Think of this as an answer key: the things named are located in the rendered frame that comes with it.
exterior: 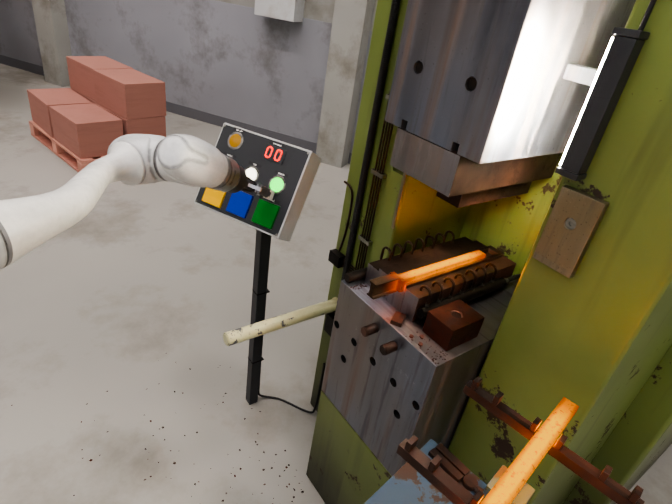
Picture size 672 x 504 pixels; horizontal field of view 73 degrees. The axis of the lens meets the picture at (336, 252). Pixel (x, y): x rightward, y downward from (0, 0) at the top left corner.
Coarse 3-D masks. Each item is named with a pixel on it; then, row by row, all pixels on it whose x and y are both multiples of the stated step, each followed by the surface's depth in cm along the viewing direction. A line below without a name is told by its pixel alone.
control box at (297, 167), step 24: (216, 144) 148; (240, 144) 144; (264, 144) 141; (288, 144) 138; (264, 168) 141; (288, 168) 138; (312, 168) 139; (288, 192) 137; (288, 216) 137; (288, 240) 143
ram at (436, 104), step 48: (432, 0) 94; (480, 0) 85; (528, 0) 78; (576, 0) 85; (624, 0) 94; (432, 48) 96; (480, 48) 87; (528, 48) 83; (576, 48) 92; (432, 96) 98; (480, 96) 89; (528, 96) 91; (576, 96) 101; (480, 144) 91; (528, 144) 99
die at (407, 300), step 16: (464, 240) 149; (416, 256) 135; (432, 256) 135; (448, 256) 136; (496, 256) 138; (368, 272) 129; (384, 272) 123; (400, 272) 124; (448, 272) 126; (464, 272) 129; (480, 272) 130; (512, 272) 139; (416, 288) 118; (432, 288) 119; (448, 288) 121; (400, 304) 120; (416, 304) 115; (416, 320) 119
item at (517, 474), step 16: (560, 416) 81; (544, 432) 78; (560, 432) 78; (528, 448) 74; (544, 448) 75; (512, 464) 71; (528, 464) 72; (512, 480) 69; (496, 496) 66; (512, 496) 67
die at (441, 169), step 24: (408, 144) 107; (432, 144) 101; (408, 168) 108; (432, 168) 102; (456, 168) 97; (480, 168) 102; (504, 168) 108; (528, 168) 114; (552, 168) 122; (456, 192) 101
